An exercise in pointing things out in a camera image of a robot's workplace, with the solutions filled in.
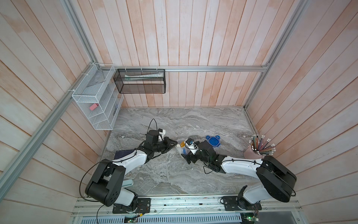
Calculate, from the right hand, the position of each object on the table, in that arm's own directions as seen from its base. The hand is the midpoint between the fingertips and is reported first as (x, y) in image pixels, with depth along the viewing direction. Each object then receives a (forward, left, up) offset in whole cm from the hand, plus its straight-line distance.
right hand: (186, 148), depth 87 cm
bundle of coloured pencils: (+1, -47, +1) cm, 47 cm away
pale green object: (-21, +34, -4) cm, 40 cm away
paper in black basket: (+37, +29, +28) cm, 55 cm away
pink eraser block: (+15, +56, +22) cm, 62 cm away
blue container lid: (+11, -20, -9) cm, 24 cm away
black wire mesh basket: (+46, +35, +19) cm, 61 cm away
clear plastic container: (-2, +4, +6) cm, 7 cm away
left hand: (0, +6, +4) cm, 7 cm away
